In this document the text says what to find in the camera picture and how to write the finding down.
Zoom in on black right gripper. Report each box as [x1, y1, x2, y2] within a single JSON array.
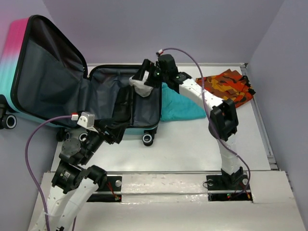
[[133, 59, 169, 89]]

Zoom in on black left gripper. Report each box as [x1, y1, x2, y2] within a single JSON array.
[[81, 116, 129, 163]]

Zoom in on white drawstring bag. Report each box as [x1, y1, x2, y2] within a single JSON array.
[[129, 77, 153, 98]]

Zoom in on black pouch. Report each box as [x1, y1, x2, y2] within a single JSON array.
[[112, 86, 133, 124]]

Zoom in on teal shorts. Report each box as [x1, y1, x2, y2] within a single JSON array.
[[161, 83, 206, 122]]

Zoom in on pink and teal suitcase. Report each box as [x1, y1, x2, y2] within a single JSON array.
[[0, 15, 162, 146]]

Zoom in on orange camouflage shorts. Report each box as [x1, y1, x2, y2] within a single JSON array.
[[196, 69, 256, 108]]

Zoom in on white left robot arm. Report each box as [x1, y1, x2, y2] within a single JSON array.
[[25, 112, 128, 231]]

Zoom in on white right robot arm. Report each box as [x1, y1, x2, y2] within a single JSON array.
[[129, 59, 244, 189]]

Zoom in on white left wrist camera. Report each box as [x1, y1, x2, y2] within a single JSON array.
[[71, 112, 95, 128]]

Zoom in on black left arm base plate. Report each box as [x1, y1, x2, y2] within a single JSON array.
[[87, 175, 122, 203]]

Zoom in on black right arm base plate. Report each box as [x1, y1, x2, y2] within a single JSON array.
[[203, 175, 253, 202]]

